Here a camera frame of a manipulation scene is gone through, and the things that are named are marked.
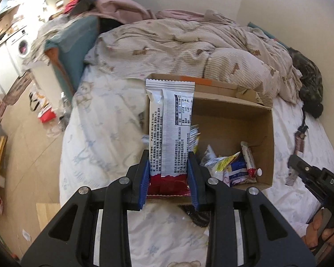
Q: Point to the blue and yellow snack bag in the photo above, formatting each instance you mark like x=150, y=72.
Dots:
x=238, y=172

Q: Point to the silver foil bag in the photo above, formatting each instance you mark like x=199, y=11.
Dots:
x=64, y=105

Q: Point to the white and orange shopping bag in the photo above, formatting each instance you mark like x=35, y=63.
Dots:
x=40, y=100

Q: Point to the person's right hand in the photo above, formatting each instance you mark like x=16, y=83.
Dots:
x=313, y=229

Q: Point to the white kitchen cabinets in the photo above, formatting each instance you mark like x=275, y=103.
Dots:
x=0, y=69

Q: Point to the beige striped blanket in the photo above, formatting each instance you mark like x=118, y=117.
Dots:
x=183, y=41

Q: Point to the red bag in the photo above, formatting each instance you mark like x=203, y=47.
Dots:
x=47, y=115

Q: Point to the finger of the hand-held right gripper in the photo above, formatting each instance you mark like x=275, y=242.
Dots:
x=303, y=167

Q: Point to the white floral bed sheet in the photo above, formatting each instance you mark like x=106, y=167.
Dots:
x=105, y=133

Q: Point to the crumpled clear white packet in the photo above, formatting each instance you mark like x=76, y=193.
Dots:
x=208, y=157

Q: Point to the brown patterned rug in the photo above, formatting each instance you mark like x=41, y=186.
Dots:
x=18, y=87

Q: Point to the small white packet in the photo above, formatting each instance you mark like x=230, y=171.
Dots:
x=291, y=178

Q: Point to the white paper scrap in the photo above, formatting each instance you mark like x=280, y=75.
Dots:
x=26, y=235

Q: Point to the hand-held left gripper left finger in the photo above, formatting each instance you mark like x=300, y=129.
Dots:
x=144, y=186

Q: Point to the white washing machine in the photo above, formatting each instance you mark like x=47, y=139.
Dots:
x=22, y=47

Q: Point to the wooden board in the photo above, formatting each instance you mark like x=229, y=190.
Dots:
x=46, y=214

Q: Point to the dark patterned garment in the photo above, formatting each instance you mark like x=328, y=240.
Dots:
x=309, y=80

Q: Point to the cardboard box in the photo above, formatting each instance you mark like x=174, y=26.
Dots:
x=228, y=116

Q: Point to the pink clothes pile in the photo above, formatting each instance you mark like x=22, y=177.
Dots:
x=119, y=5

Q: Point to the teal cushion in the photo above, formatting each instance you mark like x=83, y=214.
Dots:
x=72, y=44

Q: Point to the silver and yellow small packets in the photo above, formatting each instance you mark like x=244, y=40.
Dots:
x=195, y=139

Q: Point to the pink tube snack packet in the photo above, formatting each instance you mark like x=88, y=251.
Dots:
x=247, y=155

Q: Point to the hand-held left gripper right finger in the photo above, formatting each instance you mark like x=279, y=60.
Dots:
x=193, y=183

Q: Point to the white and red packet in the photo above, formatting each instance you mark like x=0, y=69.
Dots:
x=169, y=122

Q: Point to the dark ribbed object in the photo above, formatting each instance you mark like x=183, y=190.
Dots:
x=197, y=217

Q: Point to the white side table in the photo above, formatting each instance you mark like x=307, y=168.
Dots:
x=47, y=78

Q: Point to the patterned table cloth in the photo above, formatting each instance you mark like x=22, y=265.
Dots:
x=44, y=41

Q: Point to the small brown snack packet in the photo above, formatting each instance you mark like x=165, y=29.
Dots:
x=300, y=143

